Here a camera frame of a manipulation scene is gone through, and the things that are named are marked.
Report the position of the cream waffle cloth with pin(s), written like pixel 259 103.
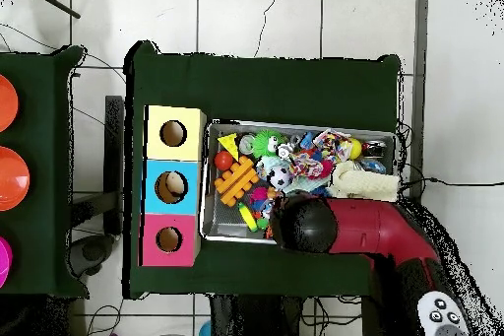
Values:
pixel 366 185

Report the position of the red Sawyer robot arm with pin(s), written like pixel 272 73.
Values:
pixel 370 229

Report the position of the wooden box with three holes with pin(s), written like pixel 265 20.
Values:
pixel 154 194

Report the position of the orange plastic building block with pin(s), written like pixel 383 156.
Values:
pixel 235 181

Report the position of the green fuzzy toy with eyes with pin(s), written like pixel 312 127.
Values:
pixel 266 143

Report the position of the black and white soccer ball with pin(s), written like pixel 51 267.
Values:
pixel 279 176

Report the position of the red ball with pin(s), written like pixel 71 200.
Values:
pixel 224 161

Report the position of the yellow cheese wedge toy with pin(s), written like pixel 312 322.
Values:
pixel 229 145

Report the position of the yellow ball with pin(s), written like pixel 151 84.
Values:
pixel 356 148

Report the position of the side table with green cloth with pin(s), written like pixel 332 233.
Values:
pixel 39 218

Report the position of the orange bowl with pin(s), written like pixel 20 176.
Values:
pixel 12 180
pixel 6 103

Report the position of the black rod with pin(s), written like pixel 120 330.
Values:
pixel 51 1

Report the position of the pink bowl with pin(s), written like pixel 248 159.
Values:
pixel 4 261

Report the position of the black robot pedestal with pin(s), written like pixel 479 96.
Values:
pixel 252 320

